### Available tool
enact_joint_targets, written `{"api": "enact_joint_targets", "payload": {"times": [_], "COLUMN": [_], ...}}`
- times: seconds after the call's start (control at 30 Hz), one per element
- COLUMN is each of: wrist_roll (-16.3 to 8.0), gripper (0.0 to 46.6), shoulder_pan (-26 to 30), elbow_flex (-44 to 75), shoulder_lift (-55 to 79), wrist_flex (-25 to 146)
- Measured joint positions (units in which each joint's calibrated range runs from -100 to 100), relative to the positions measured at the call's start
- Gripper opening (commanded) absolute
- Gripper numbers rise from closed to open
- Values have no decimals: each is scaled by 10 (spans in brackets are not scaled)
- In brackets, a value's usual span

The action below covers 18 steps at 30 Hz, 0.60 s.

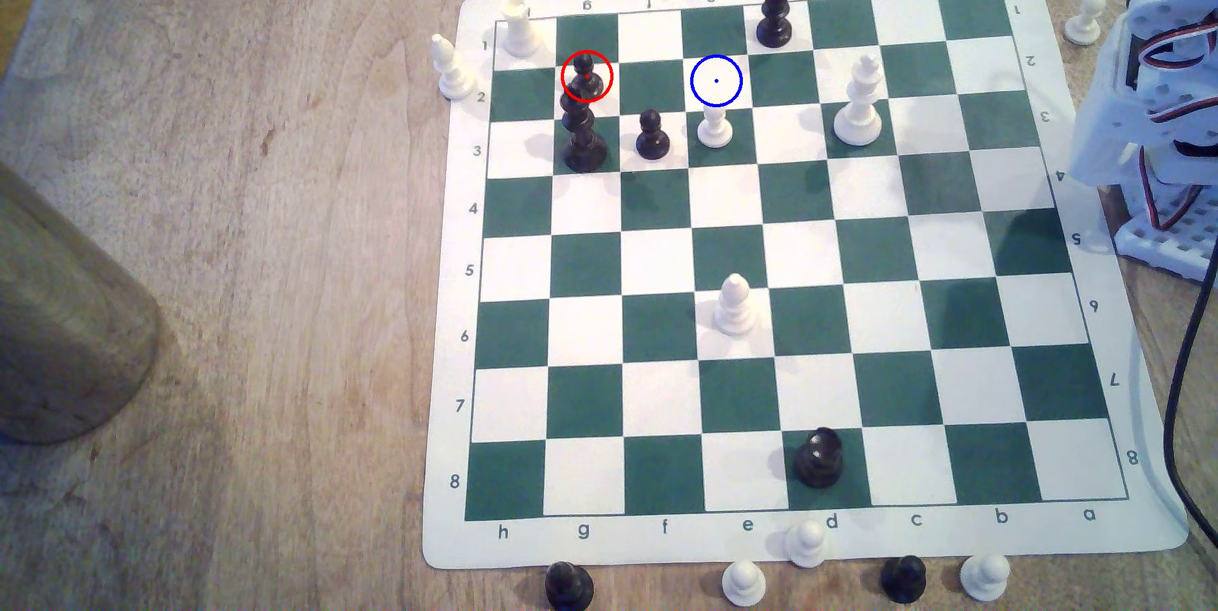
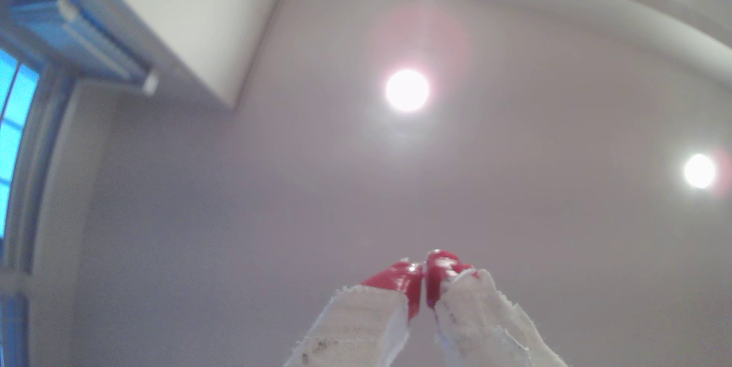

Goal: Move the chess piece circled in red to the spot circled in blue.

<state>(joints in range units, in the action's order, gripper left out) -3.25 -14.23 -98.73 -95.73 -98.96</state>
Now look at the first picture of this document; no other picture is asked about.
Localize black chess pawn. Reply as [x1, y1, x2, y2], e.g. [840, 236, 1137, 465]
[569, 54, 607, 103]
[634, 108, 672, 162]
[880, 555, 929, 605]

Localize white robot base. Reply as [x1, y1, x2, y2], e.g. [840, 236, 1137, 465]
[1111, 190, 1218, 285]

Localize green white chess mat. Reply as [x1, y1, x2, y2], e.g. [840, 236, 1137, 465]
[421, 0, 1191, 571]

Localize black chess king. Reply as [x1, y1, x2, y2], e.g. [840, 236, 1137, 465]
[561, 97, 610, 174]

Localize white chess bishop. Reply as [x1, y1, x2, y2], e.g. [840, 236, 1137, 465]
[714, 273, 759, 338]
[430, 33, 477, 101]

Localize white chess pawn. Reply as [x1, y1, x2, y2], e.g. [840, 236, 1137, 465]
[1063, 0, 1108, 47]
[697, 103, 736, 150]
[784, 522, 829, 569]
[721, 560, 767, 608]
[959, 553, 1012, 603]

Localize white chess rook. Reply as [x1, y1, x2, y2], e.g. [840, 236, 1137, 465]
[501, 0, 544, 58]

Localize white chess king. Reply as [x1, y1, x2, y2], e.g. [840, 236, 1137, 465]
[834, 54, 884, 148]

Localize black chess bishop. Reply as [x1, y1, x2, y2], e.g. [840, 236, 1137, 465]
[756, 0, 795, 49]

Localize black chess piece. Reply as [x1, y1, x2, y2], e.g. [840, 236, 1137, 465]
[544, 562, 596, 611]

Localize black pawn bottom board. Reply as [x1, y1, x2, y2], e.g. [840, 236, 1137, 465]
[794, 427, 846, 489]

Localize brown wooden cylinder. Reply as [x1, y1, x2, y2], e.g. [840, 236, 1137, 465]
[0, 164, 163, 445]

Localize black cable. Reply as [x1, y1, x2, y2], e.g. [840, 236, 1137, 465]
[1163, 240, 1218, 523]

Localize red white black servo wires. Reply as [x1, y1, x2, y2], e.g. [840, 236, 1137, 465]
[1137, 16, 1218, 84]

